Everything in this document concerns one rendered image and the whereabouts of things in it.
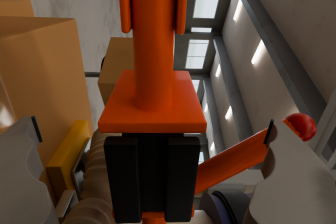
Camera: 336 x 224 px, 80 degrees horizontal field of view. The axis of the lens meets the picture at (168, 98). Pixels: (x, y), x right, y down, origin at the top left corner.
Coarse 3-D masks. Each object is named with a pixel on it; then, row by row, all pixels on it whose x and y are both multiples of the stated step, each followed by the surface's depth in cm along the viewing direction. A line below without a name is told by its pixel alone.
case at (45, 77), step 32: (0, 32) 19; (32, 32) 21; (64, 32) 28; (0, 64) 17; (32, 64) 21; (64, 64) 28; (0, 96) 17; (32, 96) 21; (64, 96) 28; (0, 128) 17; (64, 128) 28
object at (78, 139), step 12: (84, 120) 32; (72, 132) 29; (84, 132) 31; (60, 144) 27; (72, 144) 27; (84, 144) 31; (60, 156) 25; (72, 156) 27; (48, 168) 24; (60, 168) 24; (72, 168) 26; (60, 180) 24; (72, 180) 27; (60, 192) 25
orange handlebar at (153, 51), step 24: (120, 0) 9; (144, 0) 9; (168, 0) 9; (144, 24) 9; (168, 24) 10; (144, 48) 10; (168, 48) 10; (144, 72) 10; (168, 72) 11; (144, 96) 11; (168, 96) 12
